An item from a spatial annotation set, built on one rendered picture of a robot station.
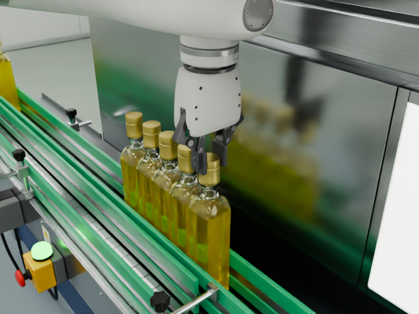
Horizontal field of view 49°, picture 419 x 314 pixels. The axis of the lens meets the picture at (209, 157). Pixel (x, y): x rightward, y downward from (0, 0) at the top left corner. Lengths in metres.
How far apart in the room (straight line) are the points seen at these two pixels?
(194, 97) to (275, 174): 0.24
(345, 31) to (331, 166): 0.20
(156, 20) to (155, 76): 0.58
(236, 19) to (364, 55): 0.19
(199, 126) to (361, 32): 0.25
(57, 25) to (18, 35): 0.56
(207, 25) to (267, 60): 0.24
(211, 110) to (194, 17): 0.19
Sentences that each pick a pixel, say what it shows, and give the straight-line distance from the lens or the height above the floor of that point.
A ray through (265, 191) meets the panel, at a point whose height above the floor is 1.23.
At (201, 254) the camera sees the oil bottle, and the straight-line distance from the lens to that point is 0.82.
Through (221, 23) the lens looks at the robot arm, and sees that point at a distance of 0.55.
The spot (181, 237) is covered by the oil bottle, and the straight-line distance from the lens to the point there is 0.86.
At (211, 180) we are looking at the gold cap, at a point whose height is 1.30.
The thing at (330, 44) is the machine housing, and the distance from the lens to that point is 0.69.
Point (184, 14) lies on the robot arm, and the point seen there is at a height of 1.58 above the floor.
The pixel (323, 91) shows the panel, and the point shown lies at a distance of 0.70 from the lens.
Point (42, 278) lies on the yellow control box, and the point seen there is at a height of 0.96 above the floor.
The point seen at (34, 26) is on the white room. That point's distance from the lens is 6.91.
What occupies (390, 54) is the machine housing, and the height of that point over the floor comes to 1.52.
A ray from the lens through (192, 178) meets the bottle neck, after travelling 0.80.
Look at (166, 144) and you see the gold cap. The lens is 0.82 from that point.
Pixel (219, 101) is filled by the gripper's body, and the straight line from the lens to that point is 0.68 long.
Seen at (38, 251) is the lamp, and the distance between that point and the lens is 1.11.
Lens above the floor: 1.69
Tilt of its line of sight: 28 degrees down
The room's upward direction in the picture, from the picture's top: straight up
